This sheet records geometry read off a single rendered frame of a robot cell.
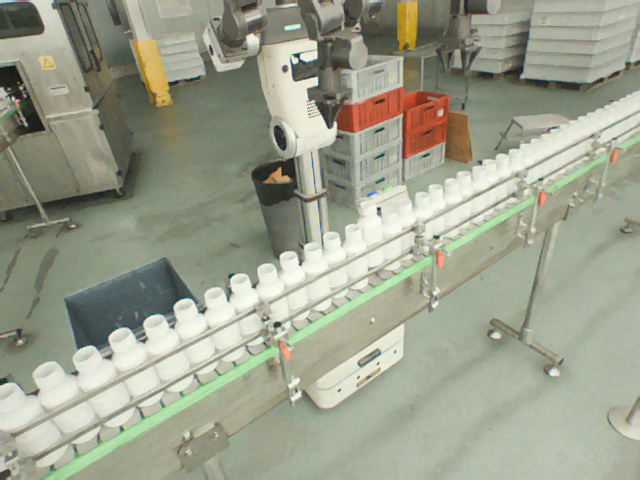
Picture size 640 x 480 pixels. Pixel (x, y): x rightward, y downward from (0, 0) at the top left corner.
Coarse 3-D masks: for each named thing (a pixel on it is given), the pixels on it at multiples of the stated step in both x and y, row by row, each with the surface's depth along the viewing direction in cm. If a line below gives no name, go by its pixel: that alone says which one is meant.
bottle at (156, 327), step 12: (144, 324) 72; (156, 324) 75; (168, 324) 75; (156, 336) 72; (168, 336) 74; (156, 348) 73; (168, 348) 73; (168, 360) 74; (180, 360) 76; (168, 372) 76; (180, 372) 77; (180, 384) 78
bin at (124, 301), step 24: (144, 264) 128; (168, 264) 132; (96, 288) 122; (120, 288) 127; (144, 288) 131; (168, 288) 136; (72, 312) 120; (96, 312) 125; (120, 312) 130; (144, 312) 135; (168, 312) 140; (72, 336) 103; (96, 336) 128
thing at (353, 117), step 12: (384, 96) 317; (396, 96) 326; (348, 108) 301; (360, 108) 303; (372, 108) 312; (384, 108) 321; (396, 108) 331; (336, 120) 316; (348, 120) 307; (360, 120) 307; (372, 120) 317; (384, 120) 326
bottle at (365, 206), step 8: (368, 200) 97; (360, 208) 96; (368, 208) 94; (360, 216) 97; (368, 216) 95; (376, 216) 96; (360, 224) 96; (368, 224) 95; (376, 224) 95; (368, 232) 96; (376, 232) 96; (368, 240) 97; (376, 240) 97; (368, 248) 98; (368, 256) 99; (376, 256) 99; (368, 264) 101; (376, 264) 100
